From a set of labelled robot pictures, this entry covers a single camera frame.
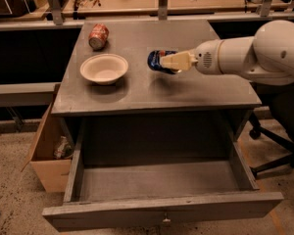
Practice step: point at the metal drawer knob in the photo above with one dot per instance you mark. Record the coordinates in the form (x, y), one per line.
(166, 220)

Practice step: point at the open grey top drawer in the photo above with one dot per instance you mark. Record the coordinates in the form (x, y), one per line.
(136, 188)

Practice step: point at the crumpled wrapper in box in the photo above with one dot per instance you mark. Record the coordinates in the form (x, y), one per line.
(63, 149)

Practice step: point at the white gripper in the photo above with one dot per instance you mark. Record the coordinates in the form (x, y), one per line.
(206, 57)

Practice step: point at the red soda can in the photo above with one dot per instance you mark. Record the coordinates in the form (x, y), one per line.
(98, 36)

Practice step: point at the white paper bowl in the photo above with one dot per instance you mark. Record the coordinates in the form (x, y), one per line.
(104, 69)

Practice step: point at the cardboard box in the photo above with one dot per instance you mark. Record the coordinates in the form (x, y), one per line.
(53, 173)

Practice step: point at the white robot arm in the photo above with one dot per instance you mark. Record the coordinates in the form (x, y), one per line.
(266, 57)

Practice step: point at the blue pepsi can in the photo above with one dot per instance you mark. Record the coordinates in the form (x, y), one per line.
(153, 61)

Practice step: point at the grey cabinet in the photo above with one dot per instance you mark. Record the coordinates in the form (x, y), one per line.
(148, 117)

